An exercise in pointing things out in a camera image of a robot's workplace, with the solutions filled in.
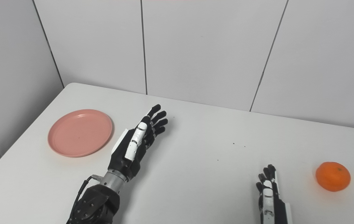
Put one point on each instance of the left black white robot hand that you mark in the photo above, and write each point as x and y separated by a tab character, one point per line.
124	157

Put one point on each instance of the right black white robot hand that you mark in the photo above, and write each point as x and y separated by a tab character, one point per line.
273	205

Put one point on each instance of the pink round plate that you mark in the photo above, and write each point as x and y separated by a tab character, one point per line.
80	132

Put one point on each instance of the orange fruit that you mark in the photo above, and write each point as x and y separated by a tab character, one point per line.
333	176

